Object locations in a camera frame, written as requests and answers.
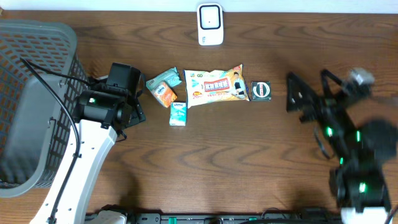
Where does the white barcode scanner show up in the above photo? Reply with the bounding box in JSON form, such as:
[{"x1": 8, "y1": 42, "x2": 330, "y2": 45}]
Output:
[{"x1": 197, "y1": 3, "x2": 224, "y2": 46}]

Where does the grey plastic basket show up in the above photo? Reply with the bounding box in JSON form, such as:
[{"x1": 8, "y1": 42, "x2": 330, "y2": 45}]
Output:
[{"x1": 1, "y1": 20, "x2": 87, "y2": 198}]

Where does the yellow wet wipes pack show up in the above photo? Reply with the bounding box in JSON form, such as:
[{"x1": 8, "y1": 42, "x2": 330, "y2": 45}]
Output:
[{"x1": 183, "y1": 64, "x2": 250, "y2": 108}]

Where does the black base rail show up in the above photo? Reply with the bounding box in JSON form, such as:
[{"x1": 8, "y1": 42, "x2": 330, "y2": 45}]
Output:
[{"x1": 85, "y1": 210, "x2": 342, "y2": 224}]

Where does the left black cable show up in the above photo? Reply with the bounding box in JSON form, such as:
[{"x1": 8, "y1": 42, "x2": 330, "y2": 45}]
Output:
[{"x1": 19, "y1": 57, "x2": 94, "y2": 224}]

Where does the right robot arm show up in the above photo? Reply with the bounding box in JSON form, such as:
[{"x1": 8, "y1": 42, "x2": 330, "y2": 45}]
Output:
[{"x1": 286, "y1": 68, "x2": 397, "y2": 223}]

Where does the teal Kleenex tissue pack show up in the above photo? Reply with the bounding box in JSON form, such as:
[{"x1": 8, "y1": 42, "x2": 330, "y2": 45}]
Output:
[{"x1": 169, "y1": 102, "x2": 187, "y2": 126}]

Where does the orange tissue pack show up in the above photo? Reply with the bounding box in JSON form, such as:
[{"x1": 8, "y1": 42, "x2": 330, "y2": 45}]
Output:
[{"x1": 151, "y1": 82, "x2": 177, "y2": 108}]

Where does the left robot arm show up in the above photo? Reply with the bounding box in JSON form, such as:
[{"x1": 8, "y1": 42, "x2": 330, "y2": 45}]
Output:
[{"x1": 31, "y1": 63, "x2": 145, "y2": 223}]

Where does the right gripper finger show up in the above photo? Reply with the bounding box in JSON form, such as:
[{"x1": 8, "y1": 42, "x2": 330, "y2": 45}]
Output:
[
  {"x1": 286, "y1": 72, "x2": 319, "y2": 111},
  {"x1": 320, "y1": 68, "x2": 345, "y2": 100}
]

